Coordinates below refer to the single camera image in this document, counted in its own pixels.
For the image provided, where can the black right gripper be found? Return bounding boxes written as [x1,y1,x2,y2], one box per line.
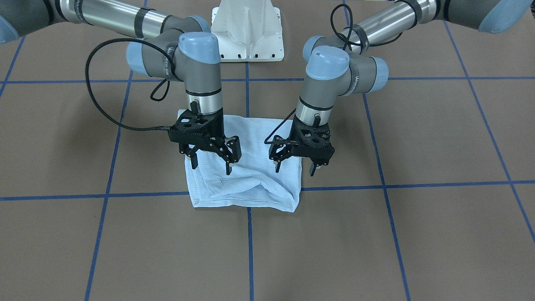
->
[168,110,242,175]

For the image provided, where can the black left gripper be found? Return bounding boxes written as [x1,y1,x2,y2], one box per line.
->
[269,115,335,177]

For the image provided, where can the light blue striped shirt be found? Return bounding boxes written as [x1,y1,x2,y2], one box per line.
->
[185,115,302,213]

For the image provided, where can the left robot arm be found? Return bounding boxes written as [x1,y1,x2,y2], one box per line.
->
[265,0,531,176]

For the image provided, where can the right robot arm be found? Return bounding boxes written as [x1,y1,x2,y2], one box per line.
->
[0,0,241,174]

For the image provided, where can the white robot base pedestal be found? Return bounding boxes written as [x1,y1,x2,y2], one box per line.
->
[211,0,285,62]

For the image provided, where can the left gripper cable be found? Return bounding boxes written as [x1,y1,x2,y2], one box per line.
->
[263,3,404,145]

